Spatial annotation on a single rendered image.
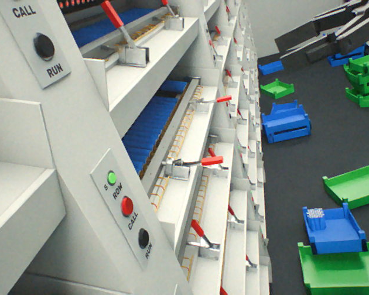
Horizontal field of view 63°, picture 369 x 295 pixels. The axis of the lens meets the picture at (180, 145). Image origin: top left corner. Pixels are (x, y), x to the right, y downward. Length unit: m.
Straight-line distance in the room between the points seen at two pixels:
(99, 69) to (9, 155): 0.11
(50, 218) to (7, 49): 0.12
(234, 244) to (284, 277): 0.59
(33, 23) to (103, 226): 0.16
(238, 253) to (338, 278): 0.65
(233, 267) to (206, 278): 0.26
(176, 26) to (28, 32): 0.48
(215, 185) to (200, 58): 0.36
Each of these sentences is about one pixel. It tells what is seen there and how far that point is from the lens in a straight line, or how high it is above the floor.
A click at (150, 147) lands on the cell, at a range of 0.56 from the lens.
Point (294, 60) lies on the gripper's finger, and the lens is 0.50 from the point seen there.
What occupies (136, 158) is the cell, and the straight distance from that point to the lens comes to 0.53.
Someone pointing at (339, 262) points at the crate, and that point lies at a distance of 1.51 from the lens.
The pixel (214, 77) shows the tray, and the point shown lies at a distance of 0.90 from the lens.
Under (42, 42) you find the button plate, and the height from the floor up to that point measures 1.18.
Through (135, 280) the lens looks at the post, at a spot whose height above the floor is 0.96.
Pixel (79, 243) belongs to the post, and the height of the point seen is 1.02.
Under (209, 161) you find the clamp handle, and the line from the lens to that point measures 0.49.
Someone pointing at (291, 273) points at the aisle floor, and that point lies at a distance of 1.48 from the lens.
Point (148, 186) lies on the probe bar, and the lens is 0.46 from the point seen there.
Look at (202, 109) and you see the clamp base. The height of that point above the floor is 0.92.
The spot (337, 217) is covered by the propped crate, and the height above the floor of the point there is 0.01.
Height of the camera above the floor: 1.18
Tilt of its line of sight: 26 degrees down
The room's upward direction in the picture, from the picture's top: 20 degrees counter-clockwise
